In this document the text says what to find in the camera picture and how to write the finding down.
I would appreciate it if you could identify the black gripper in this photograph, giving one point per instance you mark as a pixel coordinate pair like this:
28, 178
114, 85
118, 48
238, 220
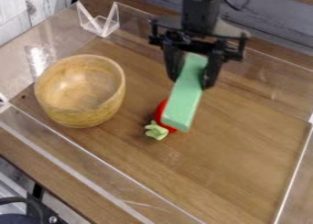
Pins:
222, 45

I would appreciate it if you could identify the green rectangular block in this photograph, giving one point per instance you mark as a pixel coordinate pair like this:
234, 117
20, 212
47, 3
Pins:
185, 95

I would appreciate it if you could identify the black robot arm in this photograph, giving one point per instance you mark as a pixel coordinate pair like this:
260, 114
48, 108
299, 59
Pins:
201, 33

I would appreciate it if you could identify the brown wooden bowl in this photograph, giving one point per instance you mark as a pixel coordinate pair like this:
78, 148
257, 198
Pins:
81, 90

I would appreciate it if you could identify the red plush strawberry toy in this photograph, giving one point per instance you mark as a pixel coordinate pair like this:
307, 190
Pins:
157, 129

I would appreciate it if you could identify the clear acrylic corner bracket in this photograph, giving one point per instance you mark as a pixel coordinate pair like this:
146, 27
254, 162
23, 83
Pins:
101, 25

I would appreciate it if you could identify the clear acrylic tray wall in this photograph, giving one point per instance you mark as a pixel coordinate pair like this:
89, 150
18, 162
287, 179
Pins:
135, 149

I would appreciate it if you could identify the black metal stand bracket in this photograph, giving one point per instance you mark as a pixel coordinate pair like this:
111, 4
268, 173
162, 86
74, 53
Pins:
38, 210

